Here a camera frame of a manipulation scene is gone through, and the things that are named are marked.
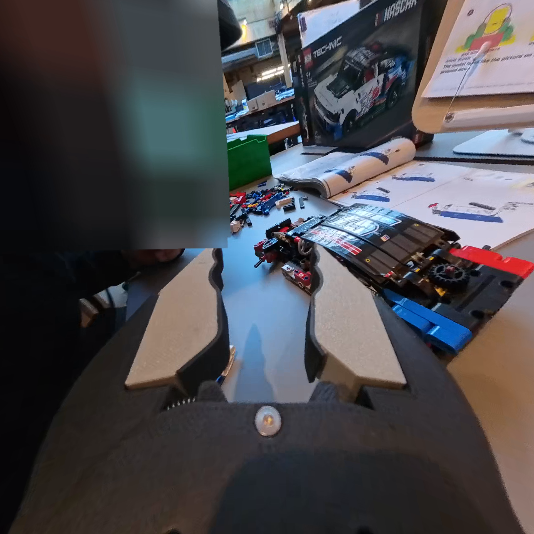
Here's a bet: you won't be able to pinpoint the blue white brick assembly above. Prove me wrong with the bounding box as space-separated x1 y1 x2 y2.
216 344 237 384

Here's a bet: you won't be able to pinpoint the person's legs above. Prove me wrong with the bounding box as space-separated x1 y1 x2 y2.
0 250 138 534

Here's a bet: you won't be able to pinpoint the wooden clipboard stand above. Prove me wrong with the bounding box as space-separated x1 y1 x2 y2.
411 0 534 157

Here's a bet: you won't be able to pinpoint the green storage bin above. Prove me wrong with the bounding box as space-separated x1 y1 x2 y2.
226 134 273 192

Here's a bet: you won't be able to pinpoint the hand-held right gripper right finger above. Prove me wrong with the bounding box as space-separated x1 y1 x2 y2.
305 245 407 392

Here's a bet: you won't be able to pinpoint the grey desk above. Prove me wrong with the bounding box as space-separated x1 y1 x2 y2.
125 133 534 522

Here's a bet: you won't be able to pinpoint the open instruction booklet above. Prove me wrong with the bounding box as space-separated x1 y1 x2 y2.
330 160 534 251

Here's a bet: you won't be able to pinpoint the pile of loose brick pieces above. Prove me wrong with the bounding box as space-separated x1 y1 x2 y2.
229 183 308 234

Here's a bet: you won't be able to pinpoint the printed toy box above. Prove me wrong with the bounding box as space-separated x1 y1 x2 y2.
290 0 436 149

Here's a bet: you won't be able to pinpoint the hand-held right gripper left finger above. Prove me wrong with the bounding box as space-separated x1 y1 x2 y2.
124 248 231 393

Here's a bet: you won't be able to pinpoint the printed instruction sheet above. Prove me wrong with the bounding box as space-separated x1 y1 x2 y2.
421 0 534 98

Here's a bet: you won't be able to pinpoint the person's left hand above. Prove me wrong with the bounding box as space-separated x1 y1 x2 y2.
125 248 185 268

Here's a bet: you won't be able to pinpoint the toy brick car model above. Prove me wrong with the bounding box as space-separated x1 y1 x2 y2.
254 204 534 355

